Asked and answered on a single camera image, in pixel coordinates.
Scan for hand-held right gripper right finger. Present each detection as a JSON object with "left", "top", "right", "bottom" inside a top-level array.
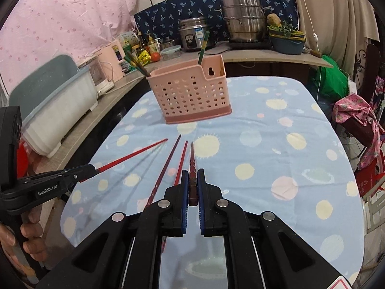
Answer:
[{"left": 197, "top": 169, "right": 345, "bottom": 289}]

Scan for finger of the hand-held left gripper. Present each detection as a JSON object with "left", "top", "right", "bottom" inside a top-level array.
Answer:
[{"left": 60, "top": 164, "right": 97, "bottom": 187}]

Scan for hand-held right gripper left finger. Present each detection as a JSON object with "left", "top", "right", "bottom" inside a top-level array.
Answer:
[{"left": 36, "top": 169, "right": 190, "bottom": 289}]

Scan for dark red twisted chopstick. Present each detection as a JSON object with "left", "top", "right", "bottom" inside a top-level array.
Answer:
[
  {"left": 144, "top": 134, "right": 182, "bottom": 210},
  {"left": 188, "top": 142, "right": 199, "bottom": 207}
]

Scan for pink perforated utensil basket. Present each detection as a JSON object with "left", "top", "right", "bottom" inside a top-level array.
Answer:
[{"left": 146, "top": 55, "right": 233, "bottom": 125}]

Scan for green chopstick gold band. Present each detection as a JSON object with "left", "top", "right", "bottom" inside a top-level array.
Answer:
[
  {"left": 123, "top": 51, "right": 151, "bottom": 77},
  {"left": 197, "top": 31, "right": 210, "bottom": 65}
]

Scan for brown chopstick gold band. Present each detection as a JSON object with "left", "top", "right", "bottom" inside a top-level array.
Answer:
[{"left": 124, "top": 51, "right": 142, "bottom": 68}]

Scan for person's left hand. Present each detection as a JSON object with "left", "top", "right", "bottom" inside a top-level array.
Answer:
[{"left": 0, "top": 208, "right": 50, "bottom": 273}]

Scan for red plastic object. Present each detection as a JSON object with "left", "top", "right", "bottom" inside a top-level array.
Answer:
[{"left": 16, "top": 140, "right": 33, "bottom": 184}]

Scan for wooden countertop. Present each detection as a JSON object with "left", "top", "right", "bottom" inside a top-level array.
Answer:
[{"left": 39, "top": 40, "right": 334, "bottom": 172}]

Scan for white dish drainer tub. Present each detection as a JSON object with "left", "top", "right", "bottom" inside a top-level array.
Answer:
[{"left": 9, "top": 55, "right": 100, "bottom": 158}]

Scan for blue printed tablecloth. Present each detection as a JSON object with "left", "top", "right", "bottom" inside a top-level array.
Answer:
[{"left": 60, "top": 77, "right": 366, "bottom": 289}]

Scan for white kitchen appliance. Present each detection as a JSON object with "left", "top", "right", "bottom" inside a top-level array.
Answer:
[{"left": 87, "top": 55, "right": 116, "bottom": 95}]

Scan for pink kitchen appliance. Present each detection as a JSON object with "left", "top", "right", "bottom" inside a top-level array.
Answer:
[{"left": 101, "top": 40, "right": 125, "bottom": 80}]

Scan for green packet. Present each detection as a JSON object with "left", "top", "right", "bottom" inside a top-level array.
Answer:
[{"left": 117, "top": 31, "right": 136, "bottom": 74}]

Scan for yellow oil bottle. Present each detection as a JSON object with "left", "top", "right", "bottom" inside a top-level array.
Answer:
[{"left": 146, "top": 35, "right": 160, "bottom": 55}]

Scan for clear food container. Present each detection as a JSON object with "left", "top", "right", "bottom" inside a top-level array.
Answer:
[{"left": 160, "top": 45, "right": 182, "bottom": 61}]

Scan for pink dotted cloth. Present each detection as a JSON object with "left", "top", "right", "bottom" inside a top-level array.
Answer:
[{"left": 0, "top": 0, "right": 142, "bottom": 79}]

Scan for black induction cooker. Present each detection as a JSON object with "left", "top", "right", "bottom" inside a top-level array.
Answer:
[{"left": 229, "top": 40, "right": 273, "bottom": 50}]

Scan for steel rice cooker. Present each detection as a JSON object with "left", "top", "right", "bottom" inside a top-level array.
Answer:
[{"left": 179, "top": 16, "right": 215, "bottom": 52}]

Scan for blue plastic basin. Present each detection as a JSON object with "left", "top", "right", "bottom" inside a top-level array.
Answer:
[{"left": 269, "top": 34, "right": 305, "bottom": 55}]

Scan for pink floral cloth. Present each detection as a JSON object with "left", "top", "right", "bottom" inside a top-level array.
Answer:
[{"left": 332, "top": 94, "right": 382, "bottom": 171}]

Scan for green plastic bag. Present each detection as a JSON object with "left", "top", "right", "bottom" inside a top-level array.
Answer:
[{"left": 311, "top": 55, "right": 351, "bottom": 103}]

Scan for navy floral cloth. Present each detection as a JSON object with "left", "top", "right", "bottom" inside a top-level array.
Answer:
[{"left": 133, "top": 0, "right": 300, "bottom": 44}]

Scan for steel steamer pot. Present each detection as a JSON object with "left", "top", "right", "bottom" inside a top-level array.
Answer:
[{"left": 221, "top": 0, "right": 271, "bottom": 44}]

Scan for green leafy vegetables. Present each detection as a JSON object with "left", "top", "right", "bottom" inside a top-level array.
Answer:
[{"left": 267, "top": 20, "right": 306, "bottom": 39}]

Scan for beige curtain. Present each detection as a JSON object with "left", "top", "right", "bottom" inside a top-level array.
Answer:
[{"left": 289, "top": 0, "right": 379, "bottom": 79}]

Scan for white cable with switch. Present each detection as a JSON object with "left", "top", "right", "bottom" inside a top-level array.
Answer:
[{"left": 296, "top": 0, "right": 324, "bottom": 100}]

